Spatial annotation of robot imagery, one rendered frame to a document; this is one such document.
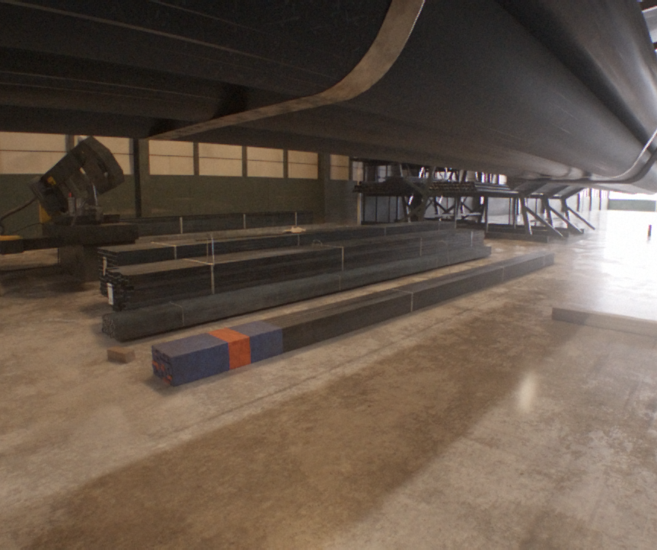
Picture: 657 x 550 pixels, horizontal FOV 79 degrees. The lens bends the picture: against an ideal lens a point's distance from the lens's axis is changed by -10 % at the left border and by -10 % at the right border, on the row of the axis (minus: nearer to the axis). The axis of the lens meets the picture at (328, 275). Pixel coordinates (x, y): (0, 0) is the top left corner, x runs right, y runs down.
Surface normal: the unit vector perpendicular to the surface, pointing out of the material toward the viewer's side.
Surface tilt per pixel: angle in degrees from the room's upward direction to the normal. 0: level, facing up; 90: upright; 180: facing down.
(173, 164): 90
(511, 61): 101
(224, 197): 90
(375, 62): 139
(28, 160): 90
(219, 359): 90
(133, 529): 0
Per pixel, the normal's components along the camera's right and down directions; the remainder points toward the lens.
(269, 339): 0.71, 0.12
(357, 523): 0.00, -0.98
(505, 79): 0.65, 0.55
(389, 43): 0.54, 0.74
